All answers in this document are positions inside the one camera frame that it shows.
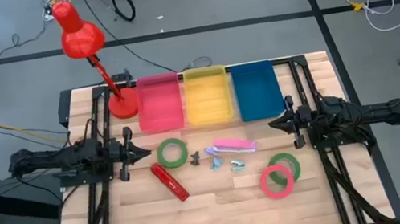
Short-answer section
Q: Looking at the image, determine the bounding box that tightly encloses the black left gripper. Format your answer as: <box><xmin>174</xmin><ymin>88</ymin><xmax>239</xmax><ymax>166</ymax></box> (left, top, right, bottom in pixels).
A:
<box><xmin>104</xmin><ymin>123</ymin><xmax>156</xmax><ymax>184</ymax></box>

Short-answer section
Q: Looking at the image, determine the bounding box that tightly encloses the red stapler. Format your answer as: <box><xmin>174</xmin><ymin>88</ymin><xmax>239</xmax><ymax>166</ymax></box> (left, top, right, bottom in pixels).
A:
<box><xmin>149</xmin><ymin>158</ymin><xmax>191</xmax><ymax>207</ymax></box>

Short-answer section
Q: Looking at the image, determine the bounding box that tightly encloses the red desk lamp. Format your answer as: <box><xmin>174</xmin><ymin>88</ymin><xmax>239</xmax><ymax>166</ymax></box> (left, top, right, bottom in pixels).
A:
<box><xmin>50</xmin><ymin>0</ymin><xmax>141</xmax><ymax>128</ymax></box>

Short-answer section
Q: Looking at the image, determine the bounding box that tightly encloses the yellow translucent plastic bin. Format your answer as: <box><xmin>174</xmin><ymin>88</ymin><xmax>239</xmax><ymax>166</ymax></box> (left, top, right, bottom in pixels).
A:
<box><xmin>180</xmin><ymin>63</ymin><xmax>235</xmax><ymax>128</ymax></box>

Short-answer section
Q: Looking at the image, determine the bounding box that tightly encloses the pink translucent plastic bin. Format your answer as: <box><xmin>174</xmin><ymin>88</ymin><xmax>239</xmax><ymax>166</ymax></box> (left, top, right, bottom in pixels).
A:
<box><xmin>132</xmin><ymin>71</ymin><xmax>187</xmax><ymax>136</ymax></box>

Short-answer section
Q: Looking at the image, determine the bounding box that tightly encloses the green tape roll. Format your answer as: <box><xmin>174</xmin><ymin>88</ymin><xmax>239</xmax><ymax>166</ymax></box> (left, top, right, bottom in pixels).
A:
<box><xmin>154</xmin><ymin>136</ymin><xmax>191</xmax><ymax>172</ymax></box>
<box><xmin>265</xmin><ymin>149</ymin><xmax>304</xmax><ymax>187</ymax></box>

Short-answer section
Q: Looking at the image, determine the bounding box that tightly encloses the blue plastic bin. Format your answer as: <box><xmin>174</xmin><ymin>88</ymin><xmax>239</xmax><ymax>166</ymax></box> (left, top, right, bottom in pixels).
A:
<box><xmin>230</xmin><ymin>58</ymin><xmax>288</xmax><ymax>124</ymax></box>

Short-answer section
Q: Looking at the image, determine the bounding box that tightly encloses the light blue staple remover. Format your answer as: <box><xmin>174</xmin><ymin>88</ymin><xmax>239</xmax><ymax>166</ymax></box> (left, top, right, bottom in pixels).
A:
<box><xmin>210</xmin><ymin>155</ymin><xmax>227</xmax><ymax>173</ymax></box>

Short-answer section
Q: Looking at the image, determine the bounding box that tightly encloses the pink tape roll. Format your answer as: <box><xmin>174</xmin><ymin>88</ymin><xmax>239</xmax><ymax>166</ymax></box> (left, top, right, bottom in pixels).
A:
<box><xmin>257</xmin><ymin>162</ymin><xmax>297</xmax><ymax>202</ymax></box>

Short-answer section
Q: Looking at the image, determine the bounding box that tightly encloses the black coiled cable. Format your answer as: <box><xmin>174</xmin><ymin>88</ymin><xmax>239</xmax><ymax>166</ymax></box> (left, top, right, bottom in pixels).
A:
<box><xmin>112</xmin><ymin>0</ymin><xmax>138</xmax><ymax>24</ymax></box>

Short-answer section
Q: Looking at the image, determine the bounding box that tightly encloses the purple staple remover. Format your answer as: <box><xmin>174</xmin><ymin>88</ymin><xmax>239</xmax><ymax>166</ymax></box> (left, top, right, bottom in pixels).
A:
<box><xmin>204</xmin><ymin>145</ymin><xmax>219</xmax><ymax>159</ymax></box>

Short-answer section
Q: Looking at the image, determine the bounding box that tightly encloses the black lamp power cable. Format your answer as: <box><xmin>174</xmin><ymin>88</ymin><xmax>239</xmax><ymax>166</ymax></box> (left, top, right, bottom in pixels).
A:
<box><xmin>77</xmin><ymin>0</ymin><xmax>178</xmax><ymax>87</ymax></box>

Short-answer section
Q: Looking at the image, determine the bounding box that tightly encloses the pink stapler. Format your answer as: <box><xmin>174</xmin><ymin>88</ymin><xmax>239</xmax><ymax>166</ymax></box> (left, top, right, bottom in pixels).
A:
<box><xmin>210</xmin><ymin>132</ymin><xmax>259</xmax><ymax>160</ymax></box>

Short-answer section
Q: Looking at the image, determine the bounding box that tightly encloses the dark grey staple remover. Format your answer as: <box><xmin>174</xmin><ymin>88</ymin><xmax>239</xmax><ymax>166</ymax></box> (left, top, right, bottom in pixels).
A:
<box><xmin>188</xmin><ymin>150</ymin><xmax>202</xmax><ymax>167</ymax></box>

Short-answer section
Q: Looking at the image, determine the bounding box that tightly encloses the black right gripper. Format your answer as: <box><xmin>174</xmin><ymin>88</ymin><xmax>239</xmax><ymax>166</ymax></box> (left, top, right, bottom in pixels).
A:
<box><xmin>264</xmin><ymin>92</ymin><xmax>315</xmax><ymax>153</ymax></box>

